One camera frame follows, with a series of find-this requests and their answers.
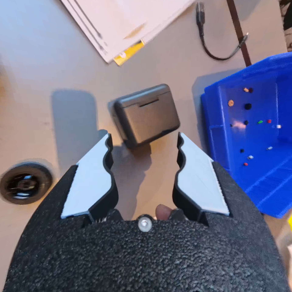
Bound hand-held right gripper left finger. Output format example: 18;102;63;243
60;133;119;220

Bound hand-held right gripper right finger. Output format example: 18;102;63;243
172;132;230;220

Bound black toy tyre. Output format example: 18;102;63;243
0;163;53;205

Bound grey desk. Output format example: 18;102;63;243
0;0;292;251

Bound person's right hand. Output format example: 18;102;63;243
155;204;174;221

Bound blue plastic bin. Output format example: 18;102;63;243
200;52;292;219

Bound dark grey case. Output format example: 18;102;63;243
112;83;181;150

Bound small loose brick pieces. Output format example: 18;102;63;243
228;87;282;167

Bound yellow booklet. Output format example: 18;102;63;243
113;39;146;67

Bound car instruction booklet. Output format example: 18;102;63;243
60;0;198;64

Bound black usb cable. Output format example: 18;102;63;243
195;2;249;61

